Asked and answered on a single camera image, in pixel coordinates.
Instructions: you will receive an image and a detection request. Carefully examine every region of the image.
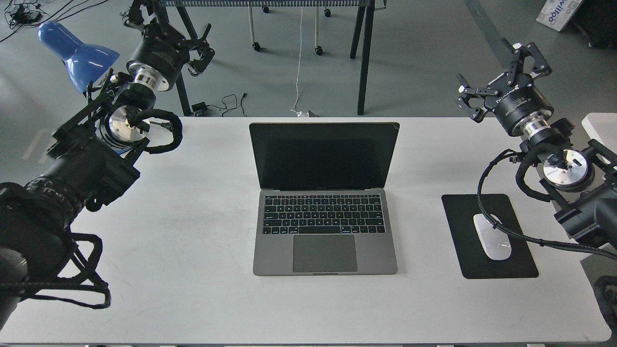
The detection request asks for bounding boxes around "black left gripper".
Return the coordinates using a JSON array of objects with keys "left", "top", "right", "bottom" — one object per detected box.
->
[{"left": 123, "top": 0, "right": 215, "bottom": 92}]

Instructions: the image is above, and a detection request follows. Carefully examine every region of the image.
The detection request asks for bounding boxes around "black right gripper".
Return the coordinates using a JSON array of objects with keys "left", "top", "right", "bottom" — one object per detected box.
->
[{"left": 456, "top": 41, "right": 553, "bottom": 137}]

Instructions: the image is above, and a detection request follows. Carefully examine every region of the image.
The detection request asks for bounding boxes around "grey laptop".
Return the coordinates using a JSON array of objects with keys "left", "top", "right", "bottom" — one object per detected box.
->
[{"left": 249, "top": 121, "right": 400, "bottom": 276}]

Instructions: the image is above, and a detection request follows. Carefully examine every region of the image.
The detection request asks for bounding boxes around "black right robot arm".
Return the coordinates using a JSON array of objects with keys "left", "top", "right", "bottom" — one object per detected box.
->
[{"left": 456, "top": 42, "right": 617, "bottom": 260}]

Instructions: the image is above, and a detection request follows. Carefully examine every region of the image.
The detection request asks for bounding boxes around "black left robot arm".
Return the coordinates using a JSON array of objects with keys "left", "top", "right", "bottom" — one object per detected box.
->
[{"left": 0, "top": 0, "right": 215, "bottom": 325}]

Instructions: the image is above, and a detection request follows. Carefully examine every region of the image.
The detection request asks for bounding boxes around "white cardboard box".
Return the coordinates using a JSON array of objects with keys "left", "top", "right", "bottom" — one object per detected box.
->
[{"left": 536, "top": 0, "right": 584, "bottom": 32}]

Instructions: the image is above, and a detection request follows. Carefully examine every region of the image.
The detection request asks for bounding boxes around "blue desk lamp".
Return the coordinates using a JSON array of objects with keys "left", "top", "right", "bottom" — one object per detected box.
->
[{"left": 37, "top": 21, "right": 120, "bottom": 93}]

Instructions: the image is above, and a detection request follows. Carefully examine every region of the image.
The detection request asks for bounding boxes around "white side table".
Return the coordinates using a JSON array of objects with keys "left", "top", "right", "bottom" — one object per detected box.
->
[{"left": 581, "top": 113, "right": 617, "bottom": 153}]

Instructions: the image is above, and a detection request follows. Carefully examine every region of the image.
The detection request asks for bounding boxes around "white computer mouse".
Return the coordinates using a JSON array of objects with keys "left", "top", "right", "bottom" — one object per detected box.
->
[{"left": 472, "top": 214, "right": 512, "bottom": 261}]

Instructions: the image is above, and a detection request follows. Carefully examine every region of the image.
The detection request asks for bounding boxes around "black-legged background table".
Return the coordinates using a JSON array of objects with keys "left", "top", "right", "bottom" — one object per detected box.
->
[{"left": 160, "top": 0, "right": 376, "bottom": 117}]

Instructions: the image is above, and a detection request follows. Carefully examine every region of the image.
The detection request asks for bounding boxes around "black mouse pad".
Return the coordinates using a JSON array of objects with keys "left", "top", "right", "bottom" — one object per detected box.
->
[{"left": 441, "top": 195, "right": 538, "bottom": 279}]

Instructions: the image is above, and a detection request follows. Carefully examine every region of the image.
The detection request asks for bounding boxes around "black power adapter with cable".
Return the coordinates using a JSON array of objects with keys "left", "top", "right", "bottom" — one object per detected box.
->
[{"left": 191, "top": 93, "right": 247, "bottom": 117}]

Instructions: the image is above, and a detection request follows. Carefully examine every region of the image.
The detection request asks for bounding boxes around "white hanging cable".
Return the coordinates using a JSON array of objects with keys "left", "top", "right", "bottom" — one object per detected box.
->
[{"left": 290, "top": 6, "right": 320, "bottom": 118}]

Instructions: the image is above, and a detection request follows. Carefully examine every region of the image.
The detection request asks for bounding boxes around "white rolling cart frame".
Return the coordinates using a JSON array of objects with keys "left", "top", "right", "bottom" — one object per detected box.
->
[{"left": 247, "top": 0, "right": 333, "bottom": 56}]

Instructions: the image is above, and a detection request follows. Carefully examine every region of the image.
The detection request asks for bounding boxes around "black cable bundle on floor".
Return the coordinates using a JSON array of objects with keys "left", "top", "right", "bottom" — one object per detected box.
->
[{"left": 0, "top": 0, "right": 111, "bottom": 43}]

